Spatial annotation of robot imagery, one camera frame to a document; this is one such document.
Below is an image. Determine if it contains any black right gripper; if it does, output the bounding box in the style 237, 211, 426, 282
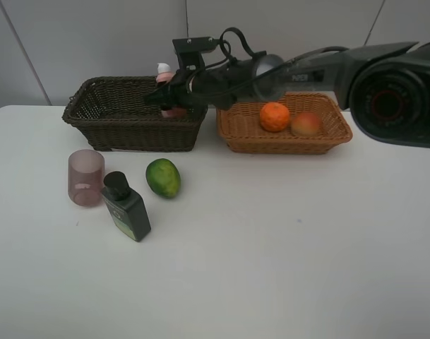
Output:
145, 65, 257, 112

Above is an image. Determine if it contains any pink bottle white cap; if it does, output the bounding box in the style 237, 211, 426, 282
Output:
155, 63, 187, 119

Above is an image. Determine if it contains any translucent purple plastic cup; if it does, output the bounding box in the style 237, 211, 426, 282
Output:
68, 149, 104, 208

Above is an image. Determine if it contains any orange tangerine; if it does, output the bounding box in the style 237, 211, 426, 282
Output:
259, 102, 291, 132

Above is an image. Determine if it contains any dark green bottle black cap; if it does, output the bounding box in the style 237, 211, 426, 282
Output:
101, 171, 151, 242

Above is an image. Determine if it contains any red yellow peach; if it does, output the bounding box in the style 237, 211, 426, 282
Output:
291, 112, 322, 137

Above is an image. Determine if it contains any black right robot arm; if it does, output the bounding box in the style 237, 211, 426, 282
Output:
144, 42, 430, 148

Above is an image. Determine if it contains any dark brown wicker basket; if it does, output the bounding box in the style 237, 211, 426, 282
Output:
62, 76, 208, 153

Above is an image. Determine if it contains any green mango fruit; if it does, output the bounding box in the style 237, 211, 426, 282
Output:
145, 158, 181, 198

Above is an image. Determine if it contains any light brown wicker basket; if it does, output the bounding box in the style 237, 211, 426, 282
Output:
217, 93, 353, 155

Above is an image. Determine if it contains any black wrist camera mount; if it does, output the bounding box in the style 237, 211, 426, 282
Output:
172, 37, 218, 71

